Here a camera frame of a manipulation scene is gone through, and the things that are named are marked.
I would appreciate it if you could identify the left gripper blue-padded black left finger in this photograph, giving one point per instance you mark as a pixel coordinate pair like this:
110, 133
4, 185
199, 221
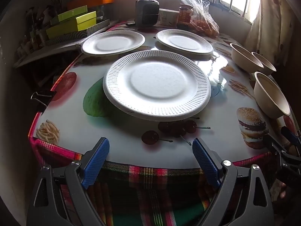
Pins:
60, 194

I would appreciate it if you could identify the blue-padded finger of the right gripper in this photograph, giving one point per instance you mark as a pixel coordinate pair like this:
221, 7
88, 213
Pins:
292, 138

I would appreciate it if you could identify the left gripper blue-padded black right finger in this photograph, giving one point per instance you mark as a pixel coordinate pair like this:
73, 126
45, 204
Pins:
241, 194

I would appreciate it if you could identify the white paper plate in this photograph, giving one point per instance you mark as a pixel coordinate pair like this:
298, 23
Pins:
184, 41
157, 85
112, 43

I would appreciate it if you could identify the person's right hand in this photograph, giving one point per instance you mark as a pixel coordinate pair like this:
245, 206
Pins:
278, 190

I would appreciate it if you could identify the near beige paper bowl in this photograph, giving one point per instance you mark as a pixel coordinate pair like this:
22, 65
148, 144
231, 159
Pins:
269, 97

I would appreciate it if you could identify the beige paper bowl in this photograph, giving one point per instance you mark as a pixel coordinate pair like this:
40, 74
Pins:
244, 59
268, 67
269, 97

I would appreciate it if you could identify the far beige paper bowl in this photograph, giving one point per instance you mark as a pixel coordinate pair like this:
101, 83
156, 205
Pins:
268, 67

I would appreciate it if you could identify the plaid colourful blanket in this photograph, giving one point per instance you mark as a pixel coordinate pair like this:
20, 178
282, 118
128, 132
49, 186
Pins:
131, 195

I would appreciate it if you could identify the middle beige paper bowl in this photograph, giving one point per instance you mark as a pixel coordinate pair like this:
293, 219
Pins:
244, 59

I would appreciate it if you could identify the beige curtain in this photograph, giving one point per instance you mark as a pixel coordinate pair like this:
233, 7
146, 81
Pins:
271, 31

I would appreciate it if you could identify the black binder clip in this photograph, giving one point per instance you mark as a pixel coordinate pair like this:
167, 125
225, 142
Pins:
44, 97

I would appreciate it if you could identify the plastic bag of oranges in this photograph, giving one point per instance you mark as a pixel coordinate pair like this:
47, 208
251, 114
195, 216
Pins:
201, 20

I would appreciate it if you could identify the grey side table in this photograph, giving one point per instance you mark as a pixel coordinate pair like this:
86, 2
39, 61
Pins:
60, 47

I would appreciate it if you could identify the sauce jar red label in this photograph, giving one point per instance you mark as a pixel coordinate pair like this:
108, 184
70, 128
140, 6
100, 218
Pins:
185, 13

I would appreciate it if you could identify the white cardboard cup box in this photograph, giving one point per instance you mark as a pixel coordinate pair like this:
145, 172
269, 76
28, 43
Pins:
168, 18

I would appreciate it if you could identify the zigzag patterned tray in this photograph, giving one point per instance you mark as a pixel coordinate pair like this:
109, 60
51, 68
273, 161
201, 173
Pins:
80, 34

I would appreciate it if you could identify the grey black heater appliance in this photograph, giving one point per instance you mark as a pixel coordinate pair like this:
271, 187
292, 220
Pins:
146, 13

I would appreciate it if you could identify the lower yellow-green box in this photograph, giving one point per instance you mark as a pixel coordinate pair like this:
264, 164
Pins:
77, 24

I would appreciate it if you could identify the top green box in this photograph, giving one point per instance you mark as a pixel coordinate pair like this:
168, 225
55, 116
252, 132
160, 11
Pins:
69, 15

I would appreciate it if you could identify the orange box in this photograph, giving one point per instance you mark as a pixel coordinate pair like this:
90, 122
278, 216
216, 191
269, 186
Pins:
89, 3

